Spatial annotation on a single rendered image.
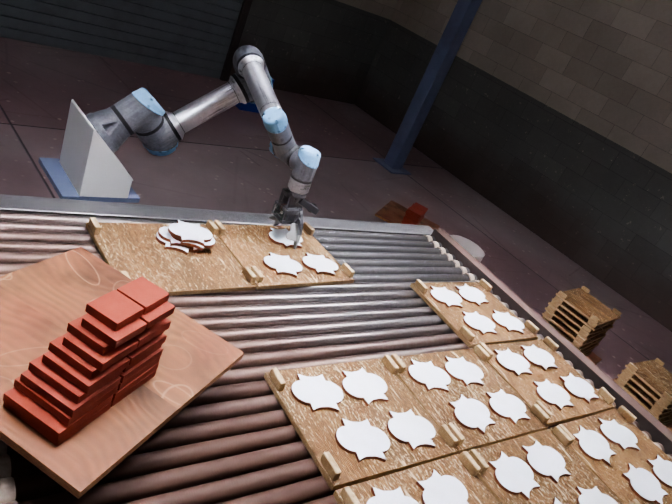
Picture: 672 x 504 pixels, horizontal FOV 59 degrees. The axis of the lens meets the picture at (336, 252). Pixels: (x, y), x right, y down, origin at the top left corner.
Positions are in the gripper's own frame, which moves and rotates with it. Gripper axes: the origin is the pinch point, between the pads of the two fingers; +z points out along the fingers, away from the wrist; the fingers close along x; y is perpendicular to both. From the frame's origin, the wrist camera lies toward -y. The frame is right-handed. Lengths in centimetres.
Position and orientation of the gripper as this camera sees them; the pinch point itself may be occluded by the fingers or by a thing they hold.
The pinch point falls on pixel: (285, 237)
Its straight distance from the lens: 216.5
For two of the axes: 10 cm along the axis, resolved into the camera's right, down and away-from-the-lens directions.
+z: -3.3, 8.2, 4.7
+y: -7.7, 0.6, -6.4
